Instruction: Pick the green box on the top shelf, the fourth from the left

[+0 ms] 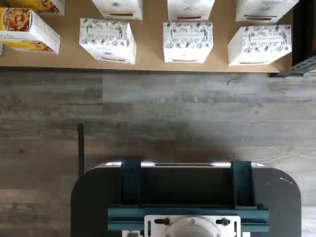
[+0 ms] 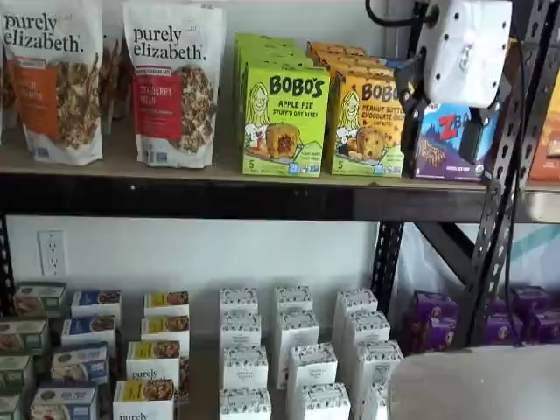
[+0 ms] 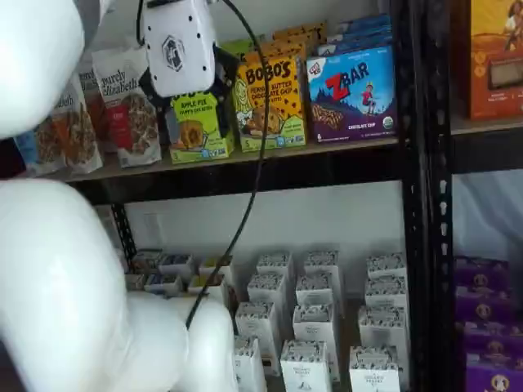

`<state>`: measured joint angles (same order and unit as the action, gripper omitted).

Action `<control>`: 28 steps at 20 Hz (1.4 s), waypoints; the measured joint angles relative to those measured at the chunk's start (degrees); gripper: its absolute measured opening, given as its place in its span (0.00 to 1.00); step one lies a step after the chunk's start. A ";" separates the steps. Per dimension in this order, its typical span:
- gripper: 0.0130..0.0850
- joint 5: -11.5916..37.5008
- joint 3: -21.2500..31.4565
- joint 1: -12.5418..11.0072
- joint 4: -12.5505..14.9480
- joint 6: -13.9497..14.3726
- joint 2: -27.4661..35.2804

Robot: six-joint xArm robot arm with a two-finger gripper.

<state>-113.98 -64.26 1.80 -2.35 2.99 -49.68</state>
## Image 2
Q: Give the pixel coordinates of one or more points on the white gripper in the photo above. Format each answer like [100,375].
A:
[464,48]

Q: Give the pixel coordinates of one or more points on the yellow oat bites box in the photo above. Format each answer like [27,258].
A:
[284,122]

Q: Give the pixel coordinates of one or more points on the purple ZBar box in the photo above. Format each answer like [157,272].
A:
[442,149]

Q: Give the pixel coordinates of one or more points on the orange Bobo's peanut butter box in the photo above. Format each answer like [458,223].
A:
[337,48]
[363,70]
[350,60]
[367,131]

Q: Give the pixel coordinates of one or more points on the orange brown snack box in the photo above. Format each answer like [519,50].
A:
[547,144]

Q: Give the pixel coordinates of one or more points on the purple cookie box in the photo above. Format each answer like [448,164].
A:
[544,326]
[435,306]
[531,299]
[431,337]
[503,330]

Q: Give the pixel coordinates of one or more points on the green Bobo's apple pie box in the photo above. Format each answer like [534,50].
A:
[271,51]
[280,62]
[262,39]

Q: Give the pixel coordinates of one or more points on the black metal shelf beam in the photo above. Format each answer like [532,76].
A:
[219,197]

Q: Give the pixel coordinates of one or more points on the yellow label granola box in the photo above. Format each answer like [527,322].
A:
[164,330]
[166,304]
[144,402]
[153,363]

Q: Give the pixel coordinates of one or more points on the blue label granola box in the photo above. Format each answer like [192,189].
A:
[96,304]
[79,363]
[63,404]
[87,330]

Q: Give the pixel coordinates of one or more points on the green granola box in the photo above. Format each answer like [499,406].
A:
[15,374]
[24,337]
[41,299]
[9,407]

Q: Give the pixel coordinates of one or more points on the black diagonal rack brace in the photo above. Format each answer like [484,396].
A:
[446,249]

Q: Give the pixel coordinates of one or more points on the translucent plastic sheet teal stripes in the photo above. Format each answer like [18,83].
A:
[538,254]

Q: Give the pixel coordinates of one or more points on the white speckled carton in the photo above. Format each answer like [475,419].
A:
[312,369]
[356,302]
[293,299]
[326,404]
[299,330]
[245,369]
[245,404]
[367,328]
[378,363]
[240,330]
[238,299]

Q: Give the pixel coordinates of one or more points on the red label granola bag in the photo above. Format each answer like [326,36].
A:
[175,52]

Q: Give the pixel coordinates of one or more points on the white granola bag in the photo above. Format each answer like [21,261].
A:
[111,79]

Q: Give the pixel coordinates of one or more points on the orange label granola bag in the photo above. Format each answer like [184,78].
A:
[52,65]

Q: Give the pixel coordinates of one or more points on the black perforated upright post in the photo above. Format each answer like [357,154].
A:
[387,262]
[494,210]
[5,262]

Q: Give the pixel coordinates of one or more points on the white wall outlet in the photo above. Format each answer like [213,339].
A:
[51,253]

